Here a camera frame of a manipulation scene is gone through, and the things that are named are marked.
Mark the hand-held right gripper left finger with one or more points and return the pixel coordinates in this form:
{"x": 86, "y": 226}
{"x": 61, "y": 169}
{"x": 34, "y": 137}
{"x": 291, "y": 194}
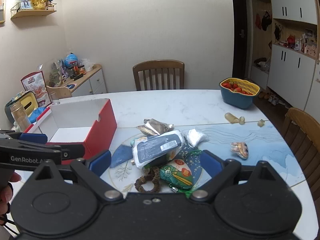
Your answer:
{"x": 100, "y": 161}

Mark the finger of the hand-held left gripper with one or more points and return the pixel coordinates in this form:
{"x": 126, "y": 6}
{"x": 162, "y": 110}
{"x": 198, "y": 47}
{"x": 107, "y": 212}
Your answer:
{"x": 33, "y": 138}
{"x": 75, "y": 151}

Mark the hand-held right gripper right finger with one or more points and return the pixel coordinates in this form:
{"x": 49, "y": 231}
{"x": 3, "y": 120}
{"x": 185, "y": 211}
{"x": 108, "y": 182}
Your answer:
{"x": 210, "y": 162}

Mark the grey-blue fabric pouch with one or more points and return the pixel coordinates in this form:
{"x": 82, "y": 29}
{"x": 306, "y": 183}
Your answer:
{"x": 121, "y": 155}

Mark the red cardboard box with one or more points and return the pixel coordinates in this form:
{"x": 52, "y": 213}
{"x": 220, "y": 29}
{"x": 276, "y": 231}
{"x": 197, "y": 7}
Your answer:
{"x": 75, "y": 120}

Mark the small patterned pouch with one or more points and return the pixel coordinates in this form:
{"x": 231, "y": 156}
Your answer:
{"x": 240, "y": 150}

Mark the green cartoon packet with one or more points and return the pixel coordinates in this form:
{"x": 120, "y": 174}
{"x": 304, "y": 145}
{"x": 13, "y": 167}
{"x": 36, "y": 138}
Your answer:
{"x": 175, "y": 177}

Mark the gold foil snack packet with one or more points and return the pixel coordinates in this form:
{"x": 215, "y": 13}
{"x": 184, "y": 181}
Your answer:
{"x": 155, "y": 127}

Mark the person's left hand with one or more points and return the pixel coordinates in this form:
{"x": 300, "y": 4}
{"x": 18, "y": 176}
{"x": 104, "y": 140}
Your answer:
{"x": 6, "y": 195}

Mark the blue rubber gloves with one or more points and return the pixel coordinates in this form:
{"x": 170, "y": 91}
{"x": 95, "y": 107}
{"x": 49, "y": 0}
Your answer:
{"x": 37, "y": 113}

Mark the tall glass bottle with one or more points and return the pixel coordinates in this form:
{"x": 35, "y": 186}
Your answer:
{"x": 20, "y": 117}

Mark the white plastic bag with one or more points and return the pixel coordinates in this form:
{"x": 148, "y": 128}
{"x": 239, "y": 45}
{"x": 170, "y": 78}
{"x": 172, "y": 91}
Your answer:
{"x": 196, "y": 137}

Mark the yellow lid tissue box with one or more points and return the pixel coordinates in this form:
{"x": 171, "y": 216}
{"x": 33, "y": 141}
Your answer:
{"x": 26, "y": 102}

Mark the mint green plastic item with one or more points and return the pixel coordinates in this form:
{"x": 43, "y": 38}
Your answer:
{"x": 138, "y": 141}

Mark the clear drinking glass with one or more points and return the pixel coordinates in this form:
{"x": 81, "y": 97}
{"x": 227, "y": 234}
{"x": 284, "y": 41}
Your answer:
{"x": 53, "y": 98}

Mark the yellowish silicone piece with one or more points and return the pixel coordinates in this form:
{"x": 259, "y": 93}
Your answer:
{"x": 231, "y": 118}
{"x": 242, "y": 120}
{"x": 261, "y": 123}

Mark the red printed snack bag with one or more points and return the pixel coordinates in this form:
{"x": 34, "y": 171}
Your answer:
{"x": 35, "y": 85}

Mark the small wooden child chair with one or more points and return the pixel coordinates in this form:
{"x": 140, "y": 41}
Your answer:
{"x": 60, "y": 91}

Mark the blue printed table mat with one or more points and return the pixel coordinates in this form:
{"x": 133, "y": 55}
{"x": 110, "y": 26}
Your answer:
{"x": 262, "y": 145}

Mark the white and navy wipes packet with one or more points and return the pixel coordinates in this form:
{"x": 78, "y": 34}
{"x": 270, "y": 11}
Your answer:
{"x": 155, "y": 147}

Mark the clear bag of dried plants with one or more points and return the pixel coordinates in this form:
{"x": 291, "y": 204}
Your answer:
{"x": 55, "y": 75}

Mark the blue plastic basin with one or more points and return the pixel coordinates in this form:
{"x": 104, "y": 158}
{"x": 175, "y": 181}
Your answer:
{"x": 237, "y": 101}

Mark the white side cabinet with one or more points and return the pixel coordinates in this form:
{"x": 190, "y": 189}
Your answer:
{"x": 96, "y": 80}

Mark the strawberries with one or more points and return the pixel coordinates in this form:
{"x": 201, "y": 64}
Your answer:
{"x": 232, "y": 86}

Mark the orange label jar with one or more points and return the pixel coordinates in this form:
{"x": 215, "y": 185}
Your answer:
{"x": 82, "y": 69}

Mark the yellow strainer basket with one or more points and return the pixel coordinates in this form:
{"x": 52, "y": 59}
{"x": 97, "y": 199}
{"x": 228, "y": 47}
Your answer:
{"x": 247, "y": 85}

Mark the blue globe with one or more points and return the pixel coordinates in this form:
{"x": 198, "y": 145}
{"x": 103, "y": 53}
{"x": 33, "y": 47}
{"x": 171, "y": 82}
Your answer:
{"x": 71, "y": 60}

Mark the clear plastic bag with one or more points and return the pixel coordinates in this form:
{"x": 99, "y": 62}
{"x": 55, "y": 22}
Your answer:
{"x": 87, "y": 63}

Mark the shoes on floor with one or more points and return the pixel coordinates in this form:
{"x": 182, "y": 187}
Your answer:
{"x": 271, "y": 97}

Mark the light wooden chair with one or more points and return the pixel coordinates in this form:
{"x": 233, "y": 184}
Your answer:
{"x": 300, "y": 122}

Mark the brown wooden chair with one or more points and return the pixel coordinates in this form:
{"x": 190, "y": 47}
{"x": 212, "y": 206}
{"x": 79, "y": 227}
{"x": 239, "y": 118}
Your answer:
{"x": 158, "y": 65}

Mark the white lower cabinet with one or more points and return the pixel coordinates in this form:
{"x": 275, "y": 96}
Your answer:
{"x": 290, "y": 75}

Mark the red ornament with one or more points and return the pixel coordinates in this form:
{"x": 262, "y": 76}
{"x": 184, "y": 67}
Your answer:
{"x": 290, "y": 41}

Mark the dark door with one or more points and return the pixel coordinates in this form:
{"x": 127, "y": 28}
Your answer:
{"x": 240, "y": 17}

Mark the red hanging bag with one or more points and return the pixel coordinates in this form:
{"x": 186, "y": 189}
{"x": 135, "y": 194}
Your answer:
{"x": 258, "y": 21}

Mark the black hanging bag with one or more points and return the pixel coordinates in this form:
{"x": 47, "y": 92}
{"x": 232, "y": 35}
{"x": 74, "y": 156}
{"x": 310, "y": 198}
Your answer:
{"x": 266, "y": 20}

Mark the white upper cabinets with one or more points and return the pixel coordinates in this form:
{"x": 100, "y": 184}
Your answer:
{"x": 287, "y": 0}

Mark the wooden wall shelf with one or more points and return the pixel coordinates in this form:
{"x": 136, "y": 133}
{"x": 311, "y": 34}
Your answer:
{"x": 32, "y": 13}

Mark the wall picture frame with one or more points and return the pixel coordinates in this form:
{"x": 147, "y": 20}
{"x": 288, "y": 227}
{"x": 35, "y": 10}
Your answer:
{"x": 2, "y": 5}

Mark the small photo frame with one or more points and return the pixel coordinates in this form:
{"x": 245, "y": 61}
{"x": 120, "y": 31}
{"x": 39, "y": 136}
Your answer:
{"x": 23, "y": 0}

